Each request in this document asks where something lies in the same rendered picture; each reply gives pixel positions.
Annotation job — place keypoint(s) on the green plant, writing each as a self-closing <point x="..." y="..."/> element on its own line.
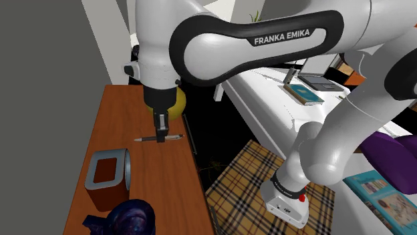
<point x="255" y="17"/>

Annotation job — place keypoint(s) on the grey laptop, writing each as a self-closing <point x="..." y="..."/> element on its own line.
<point x="317" y="81"/>

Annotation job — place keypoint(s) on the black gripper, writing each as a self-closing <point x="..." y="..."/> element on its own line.
<point x="160" y="97"/>

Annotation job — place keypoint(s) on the brown wooden table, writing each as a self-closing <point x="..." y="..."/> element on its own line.
<point x="120" y="114"/>

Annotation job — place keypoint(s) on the black and silver pen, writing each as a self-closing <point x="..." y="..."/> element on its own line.
<point x="174" y="137"/>

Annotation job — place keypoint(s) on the purple cushion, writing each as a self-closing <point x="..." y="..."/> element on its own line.
<point x="387" y="159"/>

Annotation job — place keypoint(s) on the teal book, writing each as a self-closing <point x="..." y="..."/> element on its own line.
<point x="304" y="94"/>

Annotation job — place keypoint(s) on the brown bin with grey rim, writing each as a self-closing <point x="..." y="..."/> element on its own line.
<point x="107" y="195"/>

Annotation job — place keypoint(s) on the white desk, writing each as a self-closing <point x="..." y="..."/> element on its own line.
<point x="260" y="97"/>

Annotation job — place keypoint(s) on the light blue illustrated book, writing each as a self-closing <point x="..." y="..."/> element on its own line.
<point x="381" y="198"/>

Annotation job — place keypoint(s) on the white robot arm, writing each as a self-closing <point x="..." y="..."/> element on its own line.
<point x="228" y="49"/>

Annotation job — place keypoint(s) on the yellow ball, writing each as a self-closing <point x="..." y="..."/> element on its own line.
<point x="179" y="104"/>

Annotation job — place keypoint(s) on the small grey upright phone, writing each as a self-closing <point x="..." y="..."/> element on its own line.
<point x="289" y="76"/>

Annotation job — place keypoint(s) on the dark blue galaxy mug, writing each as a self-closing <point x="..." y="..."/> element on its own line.
<point x="133" y="216"/>

